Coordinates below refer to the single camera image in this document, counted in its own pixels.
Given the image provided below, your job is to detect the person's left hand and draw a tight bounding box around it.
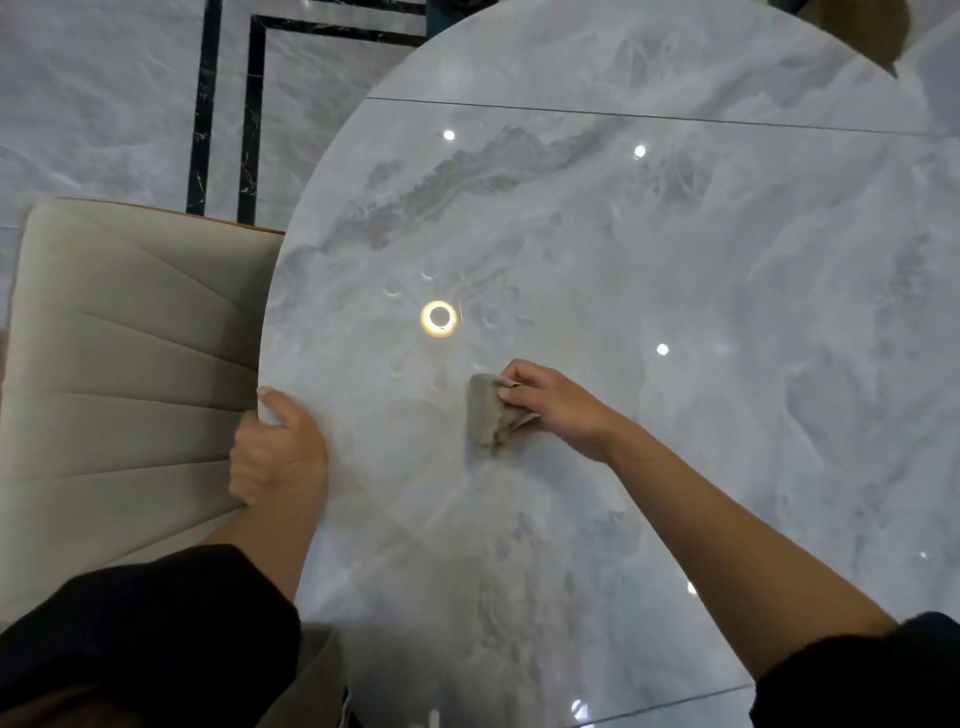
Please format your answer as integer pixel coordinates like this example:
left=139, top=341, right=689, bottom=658
left=228, top=386, right=329, bottom=519

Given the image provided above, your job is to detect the person's right hand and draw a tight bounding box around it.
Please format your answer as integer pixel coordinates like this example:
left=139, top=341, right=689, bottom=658
left=496, top=358, right=624, bottom=463

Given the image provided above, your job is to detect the grey cleaning cloth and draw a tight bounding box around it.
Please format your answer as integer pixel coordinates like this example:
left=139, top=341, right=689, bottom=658
left=464, top=372, right=543, bottom=453

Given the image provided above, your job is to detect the cream orange chair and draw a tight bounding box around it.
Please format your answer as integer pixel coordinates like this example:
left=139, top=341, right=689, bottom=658
left=0, top=197, right=286, bottom=628

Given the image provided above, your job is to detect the person's right forearm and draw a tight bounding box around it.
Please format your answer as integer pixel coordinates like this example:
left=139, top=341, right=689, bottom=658
left=603, top=419, right=898, bottom=680

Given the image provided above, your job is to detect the person's left forearm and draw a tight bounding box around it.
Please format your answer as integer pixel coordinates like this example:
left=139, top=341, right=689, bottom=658
left=198, top=494, right=328, bottom=601

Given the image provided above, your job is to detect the grey marble dining table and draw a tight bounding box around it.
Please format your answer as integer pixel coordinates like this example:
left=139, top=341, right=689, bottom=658
left=257, top=0, right=960, bottom=728

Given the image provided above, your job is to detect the person's black shirt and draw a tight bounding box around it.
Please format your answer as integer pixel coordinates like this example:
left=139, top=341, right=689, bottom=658
left=0, top=543, right=960, bottom=728

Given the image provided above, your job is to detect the person's brown vest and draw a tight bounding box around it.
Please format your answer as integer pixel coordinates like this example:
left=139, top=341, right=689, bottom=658
left=0, top=622, right=348, bottom=728

